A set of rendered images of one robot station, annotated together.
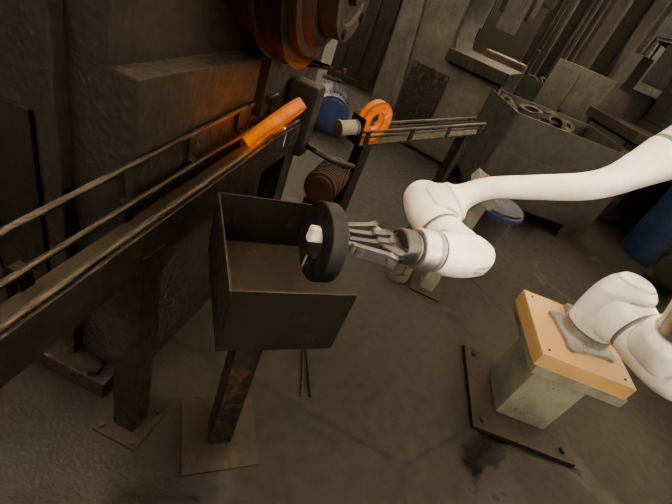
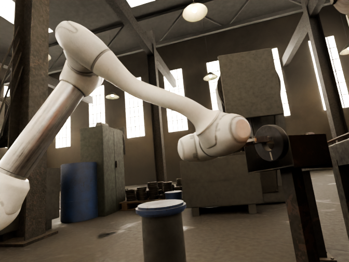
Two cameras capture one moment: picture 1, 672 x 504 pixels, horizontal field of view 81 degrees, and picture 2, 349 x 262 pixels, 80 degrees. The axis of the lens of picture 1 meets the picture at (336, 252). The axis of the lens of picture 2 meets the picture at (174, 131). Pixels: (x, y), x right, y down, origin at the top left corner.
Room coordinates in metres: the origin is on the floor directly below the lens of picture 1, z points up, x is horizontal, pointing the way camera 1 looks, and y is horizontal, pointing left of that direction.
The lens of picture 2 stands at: (1.57, -0.22, 0.63)
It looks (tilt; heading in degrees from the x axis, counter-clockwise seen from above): 10 degrees up; 189
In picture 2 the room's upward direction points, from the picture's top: 5 degrees counter-clockwise
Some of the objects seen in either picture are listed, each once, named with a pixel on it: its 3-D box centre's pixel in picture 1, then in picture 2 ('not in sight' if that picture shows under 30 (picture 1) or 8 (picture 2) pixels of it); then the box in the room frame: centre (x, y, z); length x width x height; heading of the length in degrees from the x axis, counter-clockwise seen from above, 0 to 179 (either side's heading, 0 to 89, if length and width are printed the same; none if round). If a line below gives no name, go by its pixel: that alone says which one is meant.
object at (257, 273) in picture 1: (243, 363); (296, 224); (0.56, 0.09, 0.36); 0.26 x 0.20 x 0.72; 30
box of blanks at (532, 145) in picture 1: (531, 161); not in sight; (3.41, -1.19, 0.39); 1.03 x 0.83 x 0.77; 100
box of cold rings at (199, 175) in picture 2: not in sight; (219, 181); (-1.72, -0.16, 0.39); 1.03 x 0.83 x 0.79; 89
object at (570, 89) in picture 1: (569, 125); not in sight; (5.01, -1.87, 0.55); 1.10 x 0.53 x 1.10; 15
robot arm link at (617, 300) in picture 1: (616, 305); not in sight; (1.14, -0.89, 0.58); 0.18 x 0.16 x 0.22; 27
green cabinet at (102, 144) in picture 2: not in sight; (104, 169); (-2.04, -2.19, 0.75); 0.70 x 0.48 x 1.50; 175
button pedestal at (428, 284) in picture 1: (455, 238); not in sight; (1.69, -0.49, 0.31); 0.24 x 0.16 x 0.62; 175
